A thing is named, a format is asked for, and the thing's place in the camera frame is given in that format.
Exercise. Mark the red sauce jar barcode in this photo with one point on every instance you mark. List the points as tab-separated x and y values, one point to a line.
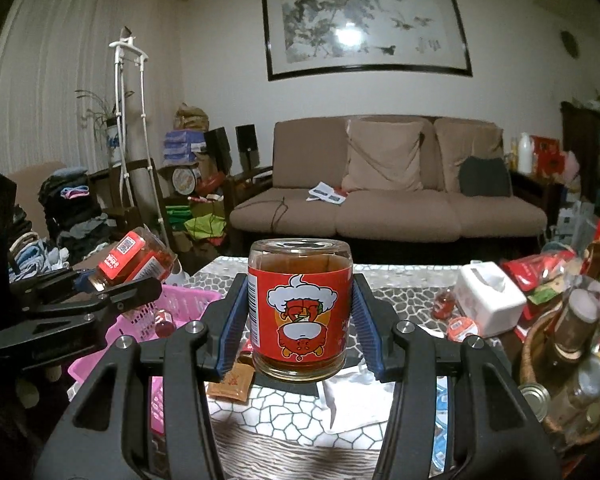
164	325

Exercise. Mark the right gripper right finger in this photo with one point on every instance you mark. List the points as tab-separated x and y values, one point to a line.
373	320

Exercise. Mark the dark green cushion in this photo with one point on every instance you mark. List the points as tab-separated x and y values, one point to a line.
484	177

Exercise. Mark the framed ink painting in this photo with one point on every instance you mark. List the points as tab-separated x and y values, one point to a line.
316	37

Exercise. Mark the pink plastic basket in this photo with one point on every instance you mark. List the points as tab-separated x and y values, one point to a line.
175	307

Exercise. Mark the red lidded cup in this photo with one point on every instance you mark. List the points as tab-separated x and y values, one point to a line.
460	328

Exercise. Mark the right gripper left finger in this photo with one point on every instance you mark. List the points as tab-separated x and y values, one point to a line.
236	309

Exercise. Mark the red sauce jar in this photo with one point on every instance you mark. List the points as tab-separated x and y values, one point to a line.
300	301

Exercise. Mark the papers on sofa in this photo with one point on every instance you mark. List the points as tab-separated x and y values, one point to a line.
325	193

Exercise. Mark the silver foil pouch front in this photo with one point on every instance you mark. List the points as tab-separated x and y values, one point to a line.
353	399

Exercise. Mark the tan sofa cushion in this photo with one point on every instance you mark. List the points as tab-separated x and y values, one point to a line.
383	156

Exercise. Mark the brown three-seat sofa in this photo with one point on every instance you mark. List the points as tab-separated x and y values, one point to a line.
308	151

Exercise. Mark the white garment steamer stand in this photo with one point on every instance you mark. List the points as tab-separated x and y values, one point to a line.
134	146

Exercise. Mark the potted plant blue vase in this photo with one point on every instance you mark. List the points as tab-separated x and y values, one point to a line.
101	117

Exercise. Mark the brown tea packet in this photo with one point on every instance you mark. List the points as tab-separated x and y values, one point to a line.
235	385

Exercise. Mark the white tissue box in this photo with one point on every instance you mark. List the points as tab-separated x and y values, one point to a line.
489	297

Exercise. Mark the small red jar by tissue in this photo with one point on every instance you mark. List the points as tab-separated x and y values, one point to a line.
444	304

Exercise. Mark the pile of folded clothes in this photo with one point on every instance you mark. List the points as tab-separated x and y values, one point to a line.
75	223

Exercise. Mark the brown armchair left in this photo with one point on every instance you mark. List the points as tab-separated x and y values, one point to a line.
29	181

